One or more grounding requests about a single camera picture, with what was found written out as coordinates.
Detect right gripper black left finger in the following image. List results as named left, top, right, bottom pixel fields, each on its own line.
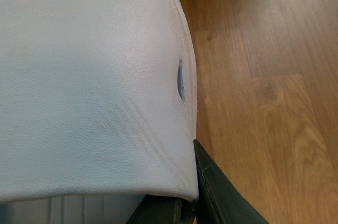
left=127, top=195, right=196, bottom=224

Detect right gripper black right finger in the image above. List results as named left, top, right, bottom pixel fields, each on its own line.
left=193, top=139, right=268, bottom=223

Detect light blue slide sandal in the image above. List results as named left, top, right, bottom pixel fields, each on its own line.
left=1, top=0, right=199, bottom=223

